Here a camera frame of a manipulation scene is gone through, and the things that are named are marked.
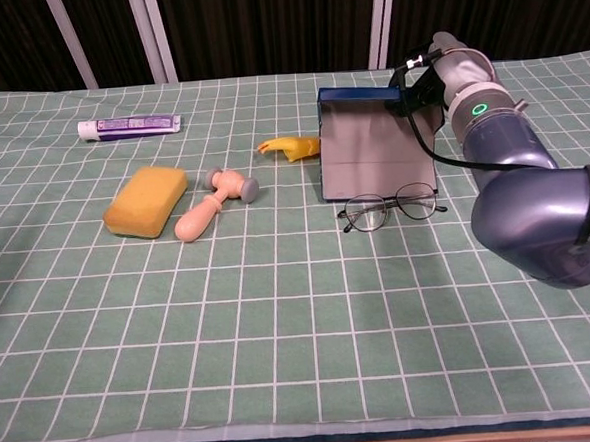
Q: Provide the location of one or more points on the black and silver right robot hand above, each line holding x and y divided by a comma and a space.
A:
461, 70

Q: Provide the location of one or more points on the white double frame post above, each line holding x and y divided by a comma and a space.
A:
153, 36
382, 20

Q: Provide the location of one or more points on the blue folding glasses case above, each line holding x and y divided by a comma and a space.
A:
370, 146

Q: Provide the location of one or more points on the toy wooden hammer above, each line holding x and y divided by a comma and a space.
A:
195, 224

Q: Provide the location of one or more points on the white single frame post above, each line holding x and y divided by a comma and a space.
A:
71, 42

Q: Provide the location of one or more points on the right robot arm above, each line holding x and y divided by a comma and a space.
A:
524, 207

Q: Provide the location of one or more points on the yellow sponge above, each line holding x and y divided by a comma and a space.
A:
143, 202

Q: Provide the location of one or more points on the black wire-frame eyeglasses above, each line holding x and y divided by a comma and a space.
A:
367, 216

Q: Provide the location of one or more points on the yellow rubber chicken toy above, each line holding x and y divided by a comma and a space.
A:
293, 148

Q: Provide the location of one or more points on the green checkered tablecloth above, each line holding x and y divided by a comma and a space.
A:
232, 335

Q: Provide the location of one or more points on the white purple toothpaste tube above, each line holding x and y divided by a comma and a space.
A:
129, 126

